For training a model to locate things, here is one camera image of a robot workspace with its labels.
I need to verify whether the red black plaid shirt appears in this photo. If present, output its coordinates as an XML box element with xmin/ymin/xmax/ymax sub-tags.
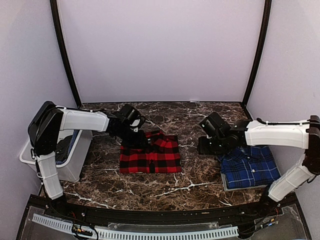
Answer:
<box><xmin>119</xmin><ymin>130</ymin><xmax>182</xmax><ymax>174</ymax></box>

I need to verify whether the white slotted cable duct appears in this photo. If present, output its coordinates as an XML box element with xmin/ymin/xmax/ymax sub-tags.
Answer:
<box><xmin>32</xmin><ymin>213</ymin><xmax>239</xmax><ymax>240</ymax></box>

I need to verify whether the white plastic laundry bin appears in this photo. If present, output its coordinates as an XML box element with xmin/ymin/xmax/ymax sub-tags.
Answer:
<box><xmin>19</xmin><ymin>124</ymin><xmax>93</xmax><ymax>183</ymax></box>

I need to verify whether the folded blue plaid shirt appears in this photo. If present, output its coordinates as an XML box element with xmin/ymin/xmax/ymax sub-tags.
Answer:
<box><xmin>217</xmin><ymin>145</ymin><xmax>281</xmax><ymax>190</ymax></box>

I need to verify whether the blue checked shirt in bin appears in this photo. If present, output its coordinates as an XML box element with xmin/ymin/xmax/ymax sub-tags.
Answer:
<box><xmin>63</xmin><ymin>130</ymin><xmax>79</xmax><ymax>164</ymax></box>

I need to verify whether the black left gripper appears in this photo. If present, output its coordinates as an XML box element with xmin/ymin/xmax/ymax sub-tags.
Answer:
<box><xmin>114</xmin><ymin>125</ymin><xmax>149</xmax><ymax>148</ymax></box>

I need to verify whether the left black frame post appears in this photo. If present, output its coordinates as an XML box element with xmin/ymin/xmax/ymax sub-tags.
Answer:
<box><xmin>49</xmin><ymin>0</ymin><xmax>82</xmax><ymax>108</ymax></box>

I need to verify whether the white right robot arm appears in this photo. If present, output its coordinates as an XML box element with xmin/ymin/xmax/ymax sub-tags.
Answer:
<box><xmin>198</xmin><ymin>112</ymin><xmax>320</xmax><ymax>217</ymax></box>

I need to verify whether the folded grey shirt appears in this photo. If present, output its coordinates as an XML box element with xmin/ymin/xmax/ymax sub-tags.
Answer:
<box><xmin>220</xmin><ymin>173</ymin><xmax>267</xmax><ymax>192</ymax></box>

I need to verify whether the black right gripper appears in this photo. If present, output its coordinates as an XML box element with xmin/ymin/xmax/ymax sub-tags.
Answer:
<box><xmin>197</xmin><ymin>135</ymin><xmax>227</xmax><ymax>155</ymax></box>

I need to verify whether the right black frame post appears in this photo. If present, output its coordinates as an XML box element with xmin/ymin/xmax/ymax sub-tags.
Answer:
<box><xmin>241</xmin><ymin>0</ymin><xmax>272</xmax><ymax>108</ymax></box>

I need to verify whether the black shirt in bin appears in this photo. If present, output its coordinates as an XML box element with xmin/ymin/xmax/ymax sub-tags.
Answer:
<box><xmin>55</xmin><ymin>135</ymin><xmax>72</xmax><ymax>165</ymax></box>

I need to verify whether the black frame post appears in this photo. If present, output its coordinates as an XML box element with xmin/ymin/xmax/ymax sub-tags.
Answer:
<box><xmin>241</xmin><ymin>0</ymin><xmax>272</xmax><ymax>108</ymax></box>
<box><xmin>49</xmin><ymin>0</ymin><xmax>82</xmax><ymax>108</ymax></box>

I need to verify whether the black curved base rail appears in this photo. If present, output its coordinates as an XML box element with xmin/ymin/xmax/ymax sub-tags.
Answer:
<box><xmin>27</xmin><ymin>192</ymin><xmax>298</xmax><ymax>226</ymax></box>

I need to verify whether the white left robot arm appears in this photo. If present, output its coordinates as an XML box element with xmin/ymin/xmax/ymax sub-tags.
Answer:
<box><xmin>27</xmin><ymin>101</ymin><xmax>148</xmax><ymax>218</ymax></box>

